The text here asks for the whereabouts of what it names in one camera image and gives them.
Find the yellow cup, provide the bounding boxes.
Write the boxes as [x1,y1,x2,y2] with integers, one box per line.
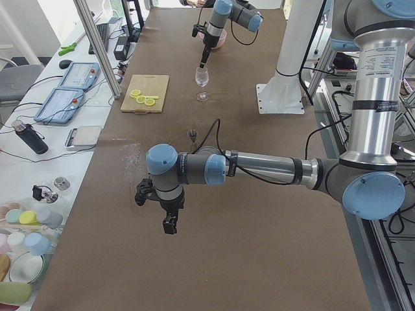
[19,211,39,225]

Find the far blue teach pendant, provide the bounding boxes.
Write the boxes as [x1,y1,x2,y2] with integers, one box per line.
[58,62,100,91]

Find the far lemon slice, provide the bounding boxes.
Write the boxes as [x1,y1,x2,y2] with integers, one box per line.
[130,89,141,98]

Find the mint green cup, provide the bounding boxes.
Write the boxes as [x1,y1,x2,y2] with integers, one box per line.
[5,209,23,224]

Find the aluminium frame post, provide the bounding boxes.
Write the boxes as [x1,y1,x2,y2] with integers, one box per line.
[73,0,121,99]

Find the black power adapter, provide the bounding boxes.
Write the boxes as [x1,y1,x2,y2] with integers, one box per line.
[113,36,130,61]

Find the white green rimmed bowl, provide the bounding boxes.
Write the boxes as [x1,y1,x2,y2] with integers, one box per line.
[9,252,45,283]

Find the green handled scissors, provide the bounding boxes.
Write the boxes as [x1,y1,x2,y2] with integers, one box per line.
[58,42,77,56]

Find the lemon slice near handle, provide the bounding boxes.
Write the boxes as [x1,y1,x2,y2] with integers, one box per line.
[144,98,156,106]

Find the pink bowl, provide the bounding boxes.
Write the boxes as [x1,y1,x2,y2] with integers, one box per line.
[198,29,228,50]

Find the white cup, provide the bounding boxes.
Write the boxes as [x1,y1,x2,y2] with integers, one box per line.
[7,232,27,254]

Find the small steel weight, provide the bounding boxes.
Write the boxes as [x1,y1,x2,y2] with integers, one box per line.
[53,176,71,191]

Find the middle lemon slice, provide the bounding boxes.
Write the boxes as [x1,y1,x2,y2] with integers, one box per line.
[136,95,146,104]

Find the near blue teach pendant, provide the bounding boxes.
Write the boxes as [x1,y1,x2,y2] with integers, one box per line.
[34,87,84,124]

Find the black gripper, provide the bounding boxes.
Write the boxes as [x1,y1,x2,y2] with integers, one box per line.
[160,196,185,235]
[199,32,219,68]

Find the light blue cup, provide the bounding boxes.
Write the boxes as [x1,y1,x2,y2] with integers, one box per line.
[23,233,51,256]

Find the grey blue cup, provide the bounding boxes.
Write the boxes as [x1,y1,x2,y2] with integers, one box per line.
[36,208,63,229]

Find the steel jigger cup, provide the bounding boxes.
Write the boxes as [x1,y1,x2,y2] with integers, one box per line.
[187,130,198,152]

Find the blue teach pendant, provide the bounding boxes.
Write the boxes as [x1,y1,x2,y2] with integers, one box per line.
[58,62,100,91]
[34,87,84,124]

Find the clear wine glass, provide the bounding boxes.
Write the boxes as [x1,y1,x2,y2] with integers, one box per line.
[195,67,209,101]

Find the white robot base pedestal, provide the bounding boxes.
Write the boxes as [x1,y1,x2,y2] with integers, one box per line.
[257,0,326,115]

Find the green oval plate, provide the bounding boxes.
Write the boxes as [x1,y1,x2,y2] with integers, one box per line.
[1,282,32,306]

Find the grey office chair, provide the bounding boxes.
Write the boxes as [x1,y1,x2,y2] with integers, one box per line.
[1,57,45,104]

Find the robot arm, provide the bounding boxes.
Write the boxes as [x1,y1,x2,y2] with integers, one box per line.
[192,0,263,68]
[135,1,414,235]

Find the black keyboard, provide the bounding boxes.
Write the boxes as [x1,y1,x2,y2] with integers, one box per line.
[96,23,110,52]

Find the bamboo cutting board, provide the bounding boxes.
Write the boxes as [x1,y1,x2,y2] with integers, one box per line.
[121,75,169,113]

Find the white kitchen scale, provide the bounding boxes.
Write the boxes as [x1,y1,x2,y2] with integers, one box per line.
[64,126,102,150]

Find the black computer mouse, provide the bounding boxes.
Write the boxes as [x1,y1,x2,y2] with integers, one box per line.
[58,60,73,69]

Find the black thermos bottle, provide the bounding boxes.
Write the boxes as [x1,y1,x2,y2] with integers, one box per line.
[12,120,49,154]

